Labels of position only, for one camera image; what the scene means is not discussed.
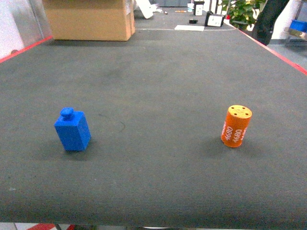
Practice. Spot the blue block part with knob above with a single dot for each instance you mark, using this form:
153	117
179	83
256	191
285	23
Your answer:
72	129

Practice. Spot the grey table mat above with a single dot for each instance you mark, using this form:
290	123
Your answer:
155	106

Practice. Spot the white paper sheet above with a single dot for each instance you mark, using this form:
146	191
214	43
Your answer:
189	28

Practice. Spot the black white device box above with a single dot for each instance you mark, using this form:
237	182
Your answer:
198	7
214	20

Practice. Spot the large cardboard box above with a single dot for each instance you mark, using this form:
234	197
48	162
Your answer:
93	20

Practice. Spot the green potted plant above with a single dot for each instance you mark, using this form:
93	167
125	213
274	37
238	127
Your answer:
242	14

